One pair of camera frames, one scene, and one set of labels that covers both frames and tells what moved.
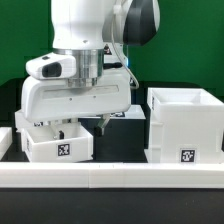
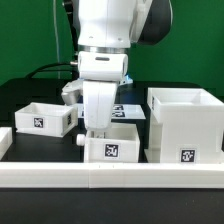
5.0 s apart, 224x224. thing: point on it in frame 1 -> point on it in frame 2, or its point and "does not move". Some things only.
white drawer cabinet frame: x=185 y=125 does not move
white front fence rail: x=107 y=175 does not move
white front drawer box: x=41 y=143 -> x=118 y=144
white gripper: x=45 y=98 -> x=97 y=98
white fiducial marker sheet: x=134 y=112 does not move
